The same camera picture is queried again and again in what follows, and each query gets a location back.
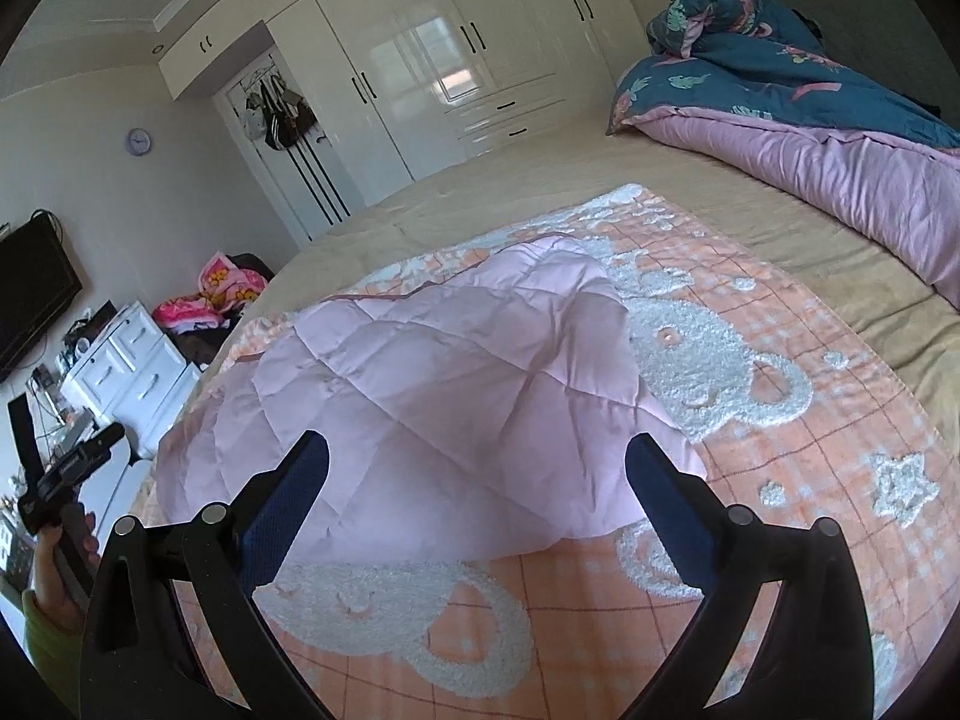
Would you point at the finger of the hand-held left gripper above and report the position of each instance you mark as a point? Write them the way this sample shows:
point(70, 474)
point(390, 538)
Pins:
point(22, 435)
point(109, 441)

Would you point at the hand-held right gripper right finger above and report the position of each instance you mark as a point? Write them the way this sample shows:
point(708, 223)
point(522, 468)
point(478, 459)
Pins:
point(671, 495)

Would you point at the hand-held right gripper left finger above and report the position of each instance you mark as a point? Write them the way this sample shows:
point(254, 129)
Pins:
point(289, 495)

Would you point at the pink quilted jacket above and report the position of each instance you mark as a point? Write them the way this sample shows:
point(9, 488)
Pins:
point(450, 390)

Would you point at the person's left forearm green sleeve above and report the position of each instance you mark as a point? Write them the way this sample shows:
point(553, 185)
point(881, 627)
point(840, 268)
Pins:
point(49, 660)

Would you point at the dark brown clothes pile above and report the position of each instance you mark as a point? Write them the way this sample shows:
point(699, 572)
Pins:
point(199, 341)

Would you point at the person's left hand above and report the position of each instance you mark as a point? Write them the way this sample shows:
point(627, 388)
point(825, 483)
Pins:
point(56, 577)

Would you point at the white drawer dresser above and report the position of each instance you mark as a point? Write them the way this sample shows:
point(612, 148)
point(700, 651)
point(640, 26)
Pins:
point(131, 367)

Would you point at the orange bear print blanket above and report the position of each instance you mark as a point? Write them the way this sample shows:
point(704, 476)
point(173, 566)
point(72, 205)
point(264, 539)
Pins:
point(787, 502)

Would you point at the black flat television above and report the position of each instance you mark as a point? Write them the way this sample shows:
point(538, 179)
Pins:
point(30, 292)

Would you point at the pink floral cloth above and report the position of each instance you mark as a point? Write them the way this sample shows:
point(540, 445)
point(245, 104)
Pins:
point(217, 289)

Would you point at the white door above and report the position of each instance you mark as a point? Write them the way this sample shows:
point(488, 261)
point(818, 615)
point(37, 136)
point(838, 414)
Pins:
point(300, 165)

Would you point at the bed with beige sheet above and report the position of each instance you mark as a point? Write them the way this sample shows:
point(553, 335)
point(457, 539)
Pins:
point(525, 165)

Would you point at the hanging bags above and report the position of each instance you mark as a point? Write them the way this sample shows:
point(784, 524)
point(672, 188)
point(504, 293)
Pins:
point(277, 116)

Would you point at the teal floral pink duvet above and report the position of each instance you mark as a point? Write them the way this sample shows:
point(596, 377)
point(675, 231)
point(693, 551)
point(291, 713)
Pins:
point(750, 75)

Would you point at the white glossy wardrobe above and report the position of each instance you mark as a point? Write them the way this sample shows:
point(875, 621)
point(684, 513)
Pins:
point(420, 52)

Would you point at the grey headboard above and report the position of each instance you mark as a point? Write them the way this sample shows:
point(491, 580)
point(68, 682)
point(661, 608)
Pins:
point(862, 7)

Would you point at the round wall clock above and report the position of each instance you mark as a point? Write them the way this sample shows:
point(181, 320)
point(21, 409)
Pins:
point(139, 140)

